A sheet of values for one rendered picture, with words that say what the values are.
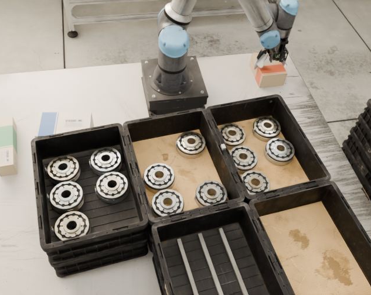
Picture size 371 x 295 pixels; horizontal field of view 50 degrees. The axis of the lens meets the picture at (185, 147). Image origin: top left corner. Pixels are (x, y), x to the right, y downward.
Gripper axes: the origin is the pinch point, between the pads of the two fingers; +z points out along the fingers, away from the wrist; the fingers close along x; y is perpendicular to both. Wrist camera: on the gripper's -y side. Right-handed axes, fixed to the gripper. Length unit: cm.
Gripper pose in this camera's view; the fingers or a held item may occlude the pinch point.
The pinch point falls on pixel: (268, 66)
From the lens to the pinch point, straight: 194.3
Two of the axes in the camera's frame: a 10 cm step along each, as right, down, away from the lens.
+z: -0.7, 6.1, 7.9
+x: 9.8, -1.2, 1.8
